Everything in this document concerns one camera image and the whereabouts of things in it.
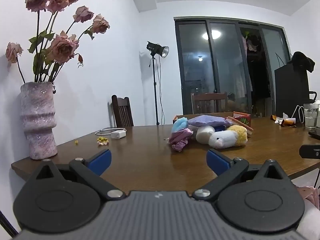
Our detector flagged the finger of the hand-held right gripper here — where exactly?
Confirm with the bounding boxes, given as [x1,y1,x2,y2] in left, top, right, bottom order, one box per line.
[299,144,314,158]

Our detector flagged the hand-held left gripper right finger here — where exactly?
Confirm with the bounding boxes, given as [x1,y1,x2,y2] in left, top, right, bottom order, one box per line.
[192,149,292,202]

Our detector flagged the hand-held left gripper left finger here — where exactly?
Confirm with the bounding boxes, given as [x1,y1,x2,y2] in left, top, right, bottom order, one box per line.
[36,149,125,201]

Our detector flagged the purple knitted pillow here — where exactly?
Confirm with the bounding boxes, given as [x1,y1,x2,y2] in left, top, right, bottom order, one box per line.
[187,115,234,127]

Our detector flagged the purple satin scrunchie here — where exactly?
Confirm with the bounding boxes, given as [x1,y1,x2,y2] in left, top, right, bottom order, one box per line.
[169,128,194,152]

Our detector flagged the light blue plush toy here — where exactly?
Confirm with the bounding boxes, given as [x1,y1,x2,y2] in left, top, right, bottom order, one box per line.
[171,118,195,133]

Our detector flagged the red and orange cardboard box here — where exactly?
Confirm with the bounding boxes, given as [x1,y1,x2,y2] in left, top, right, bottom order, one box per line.
[172,111,252,130]

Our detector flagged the white power adapter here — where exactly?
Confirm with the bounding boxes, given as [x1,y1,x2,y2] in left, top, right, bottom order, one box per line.
[111,129,127,139]

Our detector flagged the clear drinking glass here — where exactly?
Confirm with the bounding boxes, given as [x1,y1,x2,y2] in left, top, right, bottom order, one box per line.
[303,103,320,128]

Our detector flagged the dark wooden chair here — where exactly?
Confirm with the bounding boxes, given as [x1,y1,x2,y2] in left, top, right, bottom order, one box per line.
[191,92,228,115]
[111,95,134,128]

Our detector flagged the person's pink clothing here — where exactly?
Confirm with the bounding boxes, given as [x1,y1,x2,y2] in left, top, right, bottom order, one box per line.
[295,186,320,240]

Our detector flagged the black monitor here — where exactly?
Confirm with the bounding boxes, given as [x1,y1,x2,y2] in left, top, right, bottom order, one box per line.
[274,64,310,120]

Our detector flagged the pink textured ceramic vase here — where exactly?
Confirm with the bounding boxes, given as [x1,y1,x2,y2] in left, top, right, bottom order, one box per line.
[20,82,58,160]

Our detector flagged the black light stand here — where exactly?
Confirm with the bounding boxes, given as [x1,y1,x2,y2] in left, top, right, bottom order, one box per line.
[150,55,163,125]

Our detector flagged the black cloth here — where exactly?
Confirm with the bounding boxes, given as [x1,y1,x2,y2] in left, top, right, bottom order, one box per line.
[287,51,316,73]

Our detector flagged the dark framed sliding glass door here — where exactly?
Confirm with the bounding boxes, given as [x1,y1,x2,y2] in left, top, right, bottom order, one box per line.
[174,17,292,118]

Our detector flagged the bunch of dried pink roses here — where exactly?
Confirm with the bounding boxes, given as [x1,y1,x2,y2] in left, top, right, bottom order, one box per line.
[5,0,110,84]

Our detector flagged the hanging clothes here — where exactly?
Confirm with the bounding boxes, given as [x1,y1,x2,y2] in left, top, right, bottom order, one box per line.
[240,31,263,53]

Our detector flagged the black studio light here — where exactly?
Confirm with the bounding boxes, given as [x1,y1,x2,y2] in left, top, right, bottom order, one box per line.
[146,41,170,59]

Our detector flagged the white coiled charger cable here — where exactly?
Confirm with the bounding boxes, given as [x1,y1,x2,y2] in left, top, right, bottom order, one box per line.
[95,127,125,136]

